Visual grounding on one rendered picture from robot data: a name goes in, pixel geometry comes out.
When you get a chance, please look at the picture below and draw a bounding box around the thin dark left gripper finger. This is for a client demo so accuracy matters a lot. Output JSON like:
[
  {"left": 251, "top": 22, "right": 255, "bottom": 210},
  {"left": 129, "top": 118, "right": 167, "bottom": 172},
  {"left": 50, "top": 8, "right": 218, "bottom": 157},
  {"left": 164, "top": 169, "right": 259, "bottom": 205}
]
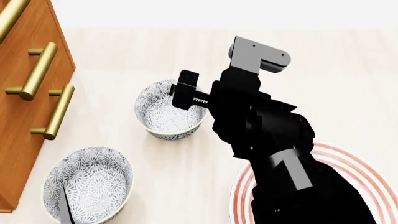
[{"left": 58, "top": 185, "right": 75, "bottom": 224}]

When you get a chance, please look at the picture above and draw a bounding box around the brown wooden drawer cabinet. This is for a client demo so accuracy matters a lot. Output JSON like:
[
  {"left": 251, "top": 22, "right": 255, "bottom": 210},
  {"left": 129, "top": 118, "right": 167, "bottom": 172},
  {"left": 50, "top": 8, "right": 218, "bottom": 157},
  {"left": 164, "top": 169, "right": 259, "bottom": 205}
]
[{"left": 0, "top": 0, "right": 76, "bottom": 213}]

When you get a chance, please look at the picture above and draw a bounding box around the white plate with red rings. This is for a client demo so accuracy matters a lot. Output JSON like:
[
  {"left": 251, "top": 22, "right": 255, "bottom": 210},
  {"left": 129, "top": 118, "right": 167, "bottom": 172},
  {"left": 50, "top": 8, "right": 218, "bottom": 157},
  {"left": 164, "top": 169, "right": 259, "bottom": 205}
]
[{"left": 229, "top": 142, "right": 392, "bottom": 224}]

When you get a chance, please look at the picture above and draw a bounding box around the floral patterned ceramic bowl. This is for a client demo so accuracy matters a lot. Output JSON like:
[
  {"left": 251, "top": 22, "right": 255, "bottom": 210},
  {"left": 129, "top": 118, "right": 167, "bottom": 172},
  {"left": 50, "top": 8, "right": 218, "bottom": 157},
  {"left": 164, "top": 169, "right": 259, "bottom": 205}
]
[
  {"left": 134, "top": 78, "right": 208, "bottom": 141},
  {"left": 42, "top": 146, "right": 134, "bottom": 224}
]

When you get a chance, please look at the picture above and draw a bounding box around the grey gripper camera mount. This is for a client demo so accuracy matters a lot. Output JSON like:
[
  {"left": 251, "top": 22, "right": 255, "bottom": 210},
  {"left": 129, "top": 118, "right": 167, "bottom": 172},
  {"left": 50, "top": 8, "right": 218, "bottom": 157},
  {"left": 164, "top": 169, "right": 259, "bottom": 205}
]
[{"left": 229, "top": 35, "right": 292, "bottom": 77}]

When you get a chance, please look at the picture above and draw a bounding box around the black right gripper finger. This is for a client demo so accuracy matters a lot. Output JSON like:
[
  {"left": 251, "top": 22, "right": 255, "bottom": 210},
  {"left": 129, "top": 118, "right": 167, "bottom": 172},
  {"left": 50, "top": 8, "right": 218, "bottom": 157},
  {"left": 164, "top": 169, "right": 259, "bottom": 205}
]
[{"left": 170, "top": 69, "right": 200, "bottom": 111}]

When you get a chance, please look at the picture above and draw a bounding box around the gold bar drawer handle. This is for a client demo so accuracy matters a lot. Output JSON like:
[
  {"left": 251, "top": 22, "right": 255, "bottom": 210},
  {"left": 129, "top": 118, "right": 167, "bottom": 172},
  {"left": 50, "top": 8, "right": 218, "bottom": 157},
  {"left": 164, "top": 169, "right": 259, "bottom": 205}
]
[
  {"left": 30, "top": 83, "right": 75, "bottom": 141},
  {"left": 0, "top": 0, "right": 32, "bottom": 44},
  {"left": 5, "top": 41, "right": 59, "bottom": 101}
]

